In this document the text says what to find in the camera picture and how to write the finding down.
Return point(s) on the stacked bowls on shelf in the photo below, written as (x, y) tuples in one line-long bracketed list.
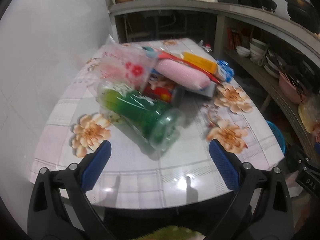
[(258, 51)]

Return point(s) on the perforated metal shelf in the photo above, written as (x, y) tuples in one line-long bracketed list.
[(290, 110)]

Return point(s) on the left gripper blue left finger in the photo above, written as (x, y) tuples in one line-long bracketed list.
[(93, 164)]

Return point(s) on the black wok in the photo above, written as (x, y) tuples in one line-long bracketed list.
[(268, 5)]

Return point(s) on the floral tablecloth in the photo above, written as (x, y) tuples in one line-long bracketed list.
[(138, 176)]

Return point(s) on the yellow bag on shelf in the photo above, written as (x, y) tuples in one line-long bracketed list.
[(309, 112)]

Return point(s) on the stack of plates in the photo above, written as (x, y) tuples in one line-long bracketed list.
[(274, 64)]

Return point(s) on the black pot with lid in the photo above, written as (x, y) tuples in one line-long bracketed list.
[(303, 13)]

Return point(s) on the green clear plastic bottle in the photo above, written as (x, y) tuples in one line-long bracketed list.
[(158, 122)]

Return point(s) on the pink plastic basin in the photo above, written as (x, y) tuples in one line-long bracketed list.
[(289, 90)]

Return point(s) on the pink sponge pack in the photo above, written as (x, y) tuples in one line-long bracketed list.
[(182, 74)]

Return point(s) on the yellow orange box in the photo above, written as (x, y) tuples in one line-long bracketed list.
[(206, 63)]

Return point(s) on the white bowl on shelf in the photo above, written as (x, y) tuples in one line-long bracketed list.
[(242, 51)]

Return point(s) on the clear pink printed plastic bag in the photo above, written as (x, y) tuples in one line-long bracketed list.
[(131, 65)]

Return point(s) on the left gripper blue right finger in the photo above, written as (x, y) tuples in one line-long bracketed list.
[(223, 160)]

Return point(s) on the red box on shelf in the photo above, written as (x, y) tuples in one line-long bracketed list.
[(234, 38)]

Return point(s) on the blue mesh trash basket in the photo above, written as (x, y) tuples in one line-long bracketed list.
[(278, 135)]

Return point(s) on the blue wrapper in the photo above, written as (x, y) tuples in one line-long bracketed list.
[(228, 70)]

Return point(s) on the red snack packet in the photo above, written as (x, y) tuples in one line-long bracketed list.
[(160, 89)]

